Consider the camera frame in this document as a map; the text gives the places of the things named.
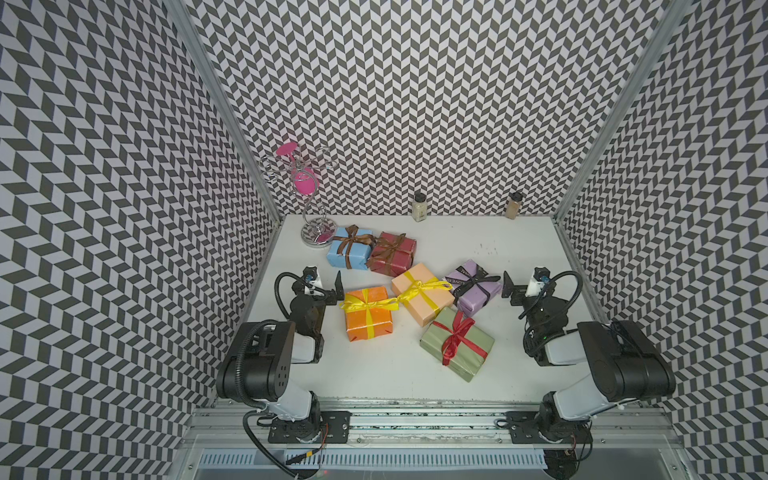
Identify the light spice jar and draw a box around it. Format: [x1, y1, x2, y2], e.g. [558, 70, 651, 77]
[412, 191, 428, 222]

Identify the black ribbon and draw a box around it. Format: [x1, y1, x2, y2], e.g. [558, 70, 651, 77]
[445, 266, 501, 305]

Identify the aluminium front rail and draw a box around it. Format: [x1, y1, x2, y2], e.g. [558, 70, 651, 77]
[179, 397, 682, 449]

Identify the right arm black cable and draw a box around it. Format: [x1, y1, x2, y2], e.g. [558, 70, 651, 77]
[520, 269, 584, 319]

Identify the brown spice jar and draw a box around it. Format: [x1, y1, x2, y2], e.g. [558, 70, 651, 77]
[505, 192, 524, 220]

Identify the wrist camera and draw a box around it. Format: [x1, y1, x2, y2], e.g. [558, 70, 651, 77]
[302, 266, 322, 295]
[525, 267, 551, 297]

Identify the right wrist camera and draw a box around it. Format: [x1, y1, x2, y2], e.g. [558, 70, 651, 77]
[525, 267, 551, 297]

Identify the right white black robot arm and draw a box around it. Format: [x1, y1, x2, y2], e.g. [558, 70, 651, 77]
[495, 267, 676, 446]

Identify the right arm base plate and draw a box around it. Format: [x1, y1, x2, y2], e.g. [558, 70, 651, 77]
[505, 411, 593, 447]

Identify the blue gift box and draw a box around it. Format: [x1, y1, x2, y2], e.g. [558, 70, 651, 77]
[326, 225, 374, 271]

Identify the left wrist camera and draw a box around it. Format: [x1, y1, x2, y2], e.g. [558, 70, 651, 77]
[302, 266, 322, 295]

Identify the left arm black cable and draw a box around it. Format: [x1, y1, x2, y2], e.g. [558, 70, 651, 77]
[274, 271, 308, 319]

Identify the green gift box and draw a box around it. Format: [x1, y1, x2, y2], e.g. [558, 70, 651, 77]
[419, 308, 495, 382]

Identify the yellow ribbon of peach box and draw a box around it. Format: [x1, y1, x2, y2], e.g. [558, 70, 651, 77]
[392, 271, 453, 316]

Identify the brown ribbon on red box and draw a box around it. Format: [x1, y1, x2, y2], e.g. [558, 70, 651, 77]
[367, 233, 406, 275]

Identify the orange gift box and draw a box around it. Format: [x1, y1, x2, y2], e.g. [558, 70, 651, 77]
[343, 285, 395, 343]

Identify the red ribbon on green box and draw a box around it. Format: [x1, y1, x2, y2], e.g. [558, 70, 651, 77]
[432, 311, 488, 366]

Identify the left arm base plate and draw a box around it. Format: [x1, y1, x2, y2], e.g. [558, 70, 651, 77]
[268, 410, 352, 444]

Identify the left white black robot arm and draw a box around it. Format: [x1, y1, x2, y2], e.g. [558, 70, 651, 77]
[215, 267, 351, 444]

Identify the peach gift box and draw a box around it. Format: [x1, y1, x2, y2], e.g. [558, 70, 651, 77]
[391, 263, 454, 327]

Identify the purple gift box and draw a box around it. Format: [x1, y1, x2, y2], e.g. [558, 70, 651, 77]
[444, 260, 502, 317]

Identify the silver pink jewelry stand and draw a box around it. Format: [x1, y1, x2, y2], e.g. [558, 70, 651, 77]
[259, 142, 337, 248]

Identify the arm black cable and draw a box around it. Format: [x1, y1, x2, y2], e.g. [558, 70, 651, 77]
[274, 271, 308, 319]
[520, 269, 584, 319]

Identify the red gift box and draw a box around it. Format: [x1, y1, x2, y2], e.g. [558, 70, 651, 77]
[366, 232, 417, 277]

